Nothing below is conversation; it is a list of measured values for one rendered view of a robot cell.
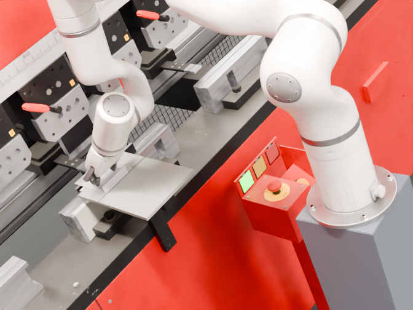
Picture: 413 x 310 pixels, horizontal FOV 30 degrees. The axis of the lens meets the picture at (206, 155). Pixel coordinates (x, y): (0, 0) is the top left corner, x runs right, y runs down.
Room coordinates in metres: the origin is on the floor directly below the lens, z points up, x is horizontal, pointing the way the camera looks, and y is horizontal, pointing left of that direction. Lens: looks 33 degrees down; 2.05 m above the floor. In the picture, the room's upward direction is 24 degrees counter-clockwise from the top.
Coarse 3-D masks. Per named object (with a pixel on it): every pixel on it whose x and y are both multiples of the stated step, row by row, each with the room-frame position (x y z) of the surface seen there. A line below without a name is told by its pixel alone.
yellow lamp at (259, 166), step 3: (261, 156) 1.73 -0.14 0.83; (261, 159) 1.73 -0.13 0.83; (258, 162) 1.72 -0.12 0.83; (261, 162) 1.73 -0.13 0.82; (264, 162) 1.73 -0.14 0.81; (255, 165) 1.71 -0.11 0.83; (258, 165) 1.72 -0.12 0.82; (261, 165) 1.72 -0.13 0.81; (264, 165) 1.73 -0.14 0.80; (255, 168) 1.71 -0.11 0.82; (258, 168) 1.72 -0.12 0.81; (261, 168) 1.72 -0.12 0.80; (264, 168) 1.73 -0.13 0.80; (255, 171) 1.71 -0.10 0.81; (258, 171) 1.71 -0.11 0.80; (261, 171) 1.72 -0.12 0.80; (258, 174) 1.71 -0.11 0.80; (258, 177) 1.71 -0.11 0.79
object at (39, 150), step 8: (40, 144) 1.94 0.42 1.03; (48, 144) 1.92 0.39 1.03; (56, 144) 1.90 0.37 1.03; (32, 152) 1.91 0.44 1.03; (40, 152) 1.90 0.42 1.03; (48, 152) 1.88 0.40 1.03; (56, 152) 1.89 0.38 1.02; (64, 152) 1.90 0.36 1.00; (32, 160) 1.89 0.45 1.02; (40, 160) 1.86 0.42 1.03; (48, 160) 1.87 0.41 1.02; (56, 160) 1.87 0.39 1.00; (64, 160) 1.85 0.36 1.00; (72, 160) 1.83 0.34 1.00; (80, 160) 1.82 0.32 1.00; (32, 168) 1.88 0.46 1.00; (40, 168) 1.85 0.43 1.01; (48, 168) 1.86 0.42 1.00; (72, 168) 1.80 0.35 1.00; (80, 168) 1.78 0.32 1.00
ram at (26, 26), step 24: (0, 0) 1.69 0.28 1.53; (24, 0) 1.72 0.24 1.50; (120, 0) 1.86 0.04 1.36; (0, 24) 1.67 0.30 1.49; (24, 24) 1.70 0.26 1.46; (48, 24) 1.73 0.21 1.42; (0, 48) 1.65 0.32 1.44; (24, 48) 1.68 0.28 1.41; (24, 72) 1.67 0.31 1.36; (0, 96) 1.62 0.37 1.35
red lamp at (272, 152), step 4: (272, 144) 1.77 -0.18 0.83; (272, 148) 1.76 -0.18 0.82; (276, 148) 1.77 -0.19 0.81; (268, 152) 1.75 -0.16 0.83; (272, 152) 1.76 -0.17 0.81; (276, 152) 1.77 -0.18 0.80; (268, 156) 1.75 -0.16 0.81; (272, 156) 1.75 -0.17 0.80; (276, 156) 1.76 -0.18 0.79; (272, 160) 1.75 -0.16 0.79
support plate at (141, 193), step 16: (128, 160) 1.72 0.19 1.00; (144, 160) 1.69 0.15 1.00; (128, 176) 1.65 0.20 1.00; (144, 176) 1.62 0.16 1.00; (160, 176) 1.59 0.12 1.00; (176, 176) 1.56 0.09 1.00; (96, 192) 1.64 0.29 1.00; (112, 192) 1.61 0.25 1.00; (128, 192) 1.58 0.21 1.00; (144, 192) 1.56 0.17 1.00; (160, 192) 1.53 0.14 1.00; (112, 208) 1.56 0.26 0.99; (128, 208) 1.52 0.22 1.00; (144, 208) 1.49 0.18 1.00
